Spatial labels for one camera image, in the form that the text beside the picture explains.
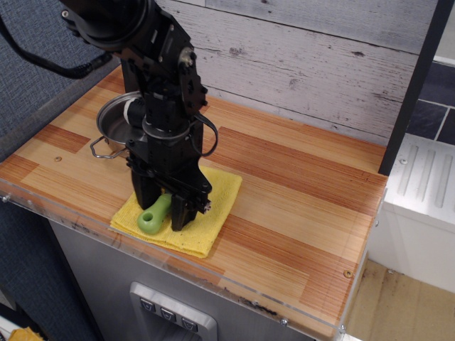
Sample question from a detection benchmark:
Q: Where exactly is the plush sushi roll toy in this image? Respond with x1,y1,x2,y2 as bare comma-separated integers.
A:
123,98,146,128

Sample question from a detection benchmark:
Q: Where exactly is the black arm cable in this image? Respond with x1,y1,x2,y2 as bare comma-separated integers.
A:
0,13,113,80

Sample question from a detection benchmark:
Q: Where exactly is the silver metal pot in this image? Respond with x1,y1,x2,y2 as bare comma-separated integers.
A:
90,91,146,159

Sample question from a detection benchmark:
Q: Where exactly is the black right upright post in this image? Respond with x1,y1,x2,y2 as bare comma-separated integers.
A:
378,0,454,176

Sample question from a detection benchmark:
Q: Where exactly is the yellow object bottom left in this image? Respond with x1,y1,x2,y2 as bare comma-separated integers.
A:
8,328,43,341

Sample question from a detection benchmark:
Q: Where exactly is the yellow cloth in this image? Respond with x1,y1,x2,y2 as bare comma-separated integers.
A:
110,166,242,259

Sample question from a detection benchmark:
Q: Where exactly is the white ribbed cabinet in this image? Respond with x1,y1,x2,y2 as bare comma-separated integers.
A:
368,134,454,292

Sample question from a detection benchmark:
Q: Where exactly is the black upright post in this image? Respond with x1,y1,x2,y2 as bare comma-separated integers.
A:
378,0,454,176
121,59,142,94

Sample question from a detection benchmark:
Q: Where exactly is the green handled grey spatula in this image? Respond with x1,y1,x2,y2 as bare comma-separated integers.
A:
136,193,171,234

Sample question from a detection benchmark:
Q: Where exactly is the black left upright post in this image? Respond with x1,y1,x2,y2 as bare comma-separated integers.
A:
121,59,142,94

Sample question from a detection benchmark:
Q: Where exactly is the clear acrylic edge guard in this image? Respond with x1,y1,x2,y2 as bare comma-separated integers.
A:
1,169,387,340

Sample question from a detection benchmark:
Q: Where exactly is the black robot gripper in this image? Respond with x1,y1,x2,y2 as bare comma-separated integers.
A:
126,121,212,232

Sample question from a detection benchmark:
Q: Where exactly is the silver dispenser panel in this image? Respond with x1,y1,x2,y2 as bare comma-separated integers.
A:
129,281,218,340

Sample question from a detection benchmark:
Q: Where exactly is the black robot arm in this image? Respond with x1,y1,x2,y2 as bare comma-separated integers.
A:
64,1,212,231

